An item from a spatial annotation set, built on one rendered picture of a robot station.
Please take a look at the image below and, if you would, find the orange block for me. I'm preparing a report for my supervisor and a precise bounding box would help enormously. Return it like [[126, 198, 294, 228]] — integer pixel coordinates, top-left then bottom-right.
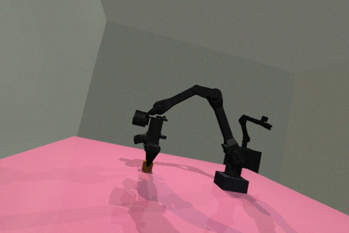
[[142, 159, 153, 172]]

